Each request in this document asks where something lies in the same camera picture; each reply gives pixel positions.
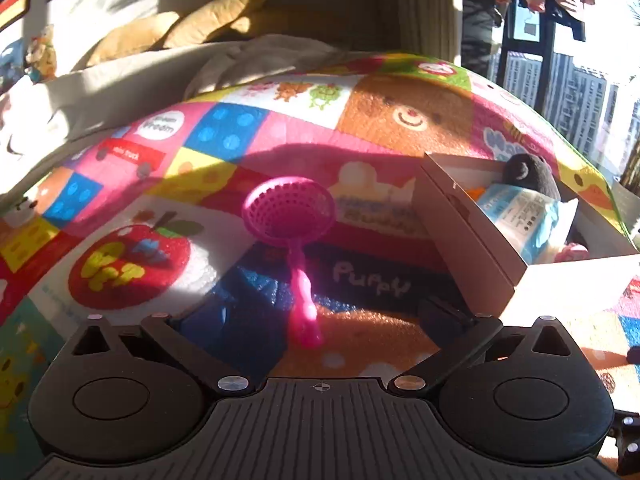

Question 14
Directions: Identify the white cardboard box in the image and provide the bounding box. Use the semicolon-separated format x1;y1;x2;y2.
412;154;639;323

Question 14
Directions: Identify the small stuffed bear toy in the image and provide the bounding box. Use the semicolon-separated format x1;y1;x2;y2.
25;25;56;84

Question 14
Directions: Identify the orange toy piece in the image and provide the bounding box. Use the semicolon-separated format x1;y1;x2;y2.
465;188;486;202

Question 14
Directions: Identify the beige blanket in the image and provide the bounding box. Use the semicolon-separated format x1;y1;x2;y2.
1;35;349;210

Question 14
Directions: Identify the black plush toy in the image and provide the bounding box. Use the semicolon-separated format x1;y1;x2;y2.
502;154;561;200

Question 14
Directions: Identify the pink toy strainer scoop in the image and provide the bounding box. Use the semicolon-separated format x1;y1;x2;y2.
241;176;336;349

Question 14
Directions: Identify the round pink cartoon tin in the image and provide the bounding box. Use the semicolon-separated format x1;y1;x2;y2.
553;243;590;262

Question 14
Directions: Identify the black drying rack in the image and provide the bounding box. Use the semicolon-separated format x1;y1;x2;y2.
496;0;587;115

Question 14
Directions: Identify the colourful cartoon play mat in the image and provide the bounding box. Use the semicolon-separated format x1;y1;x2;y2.
0;52;640;480

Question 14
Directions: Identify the beige curtain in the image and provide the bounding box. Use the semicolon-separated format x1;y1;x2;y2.
381;0;463;64

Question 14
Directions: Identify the blue white tissue pack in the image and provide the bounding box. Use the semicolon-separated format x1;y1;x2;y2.
476;183;579;264

